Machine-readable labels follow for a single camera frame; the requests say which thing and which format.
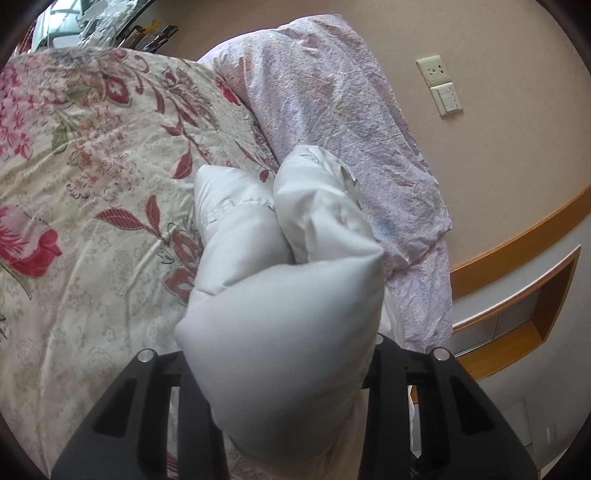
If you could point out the wall power socket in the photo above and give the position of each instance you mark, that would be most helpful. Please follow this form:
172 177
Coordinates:
434 70

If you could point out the cluttered bedside desk items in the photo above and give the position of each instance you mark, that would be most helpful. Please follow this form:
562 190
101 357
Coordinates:
96 23

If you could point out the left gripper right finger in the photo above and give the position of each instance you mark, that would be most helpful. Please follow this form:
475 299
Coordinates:
429 419

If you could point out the wall light switch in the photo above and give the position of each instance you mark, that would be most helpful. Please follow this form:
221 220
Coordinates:
446 99

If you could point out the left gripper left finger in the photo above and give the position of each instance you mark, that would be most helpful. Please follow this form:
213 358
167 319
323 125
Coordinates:
125 434

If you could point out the beige quilted down jacket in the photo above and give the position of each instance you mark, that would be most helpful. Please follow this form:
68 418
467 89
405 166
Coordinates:
289 299

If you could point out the left lilac floral pillow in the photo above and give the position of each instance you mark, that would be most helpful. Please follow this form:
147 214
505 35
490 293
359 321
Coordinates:
315 81

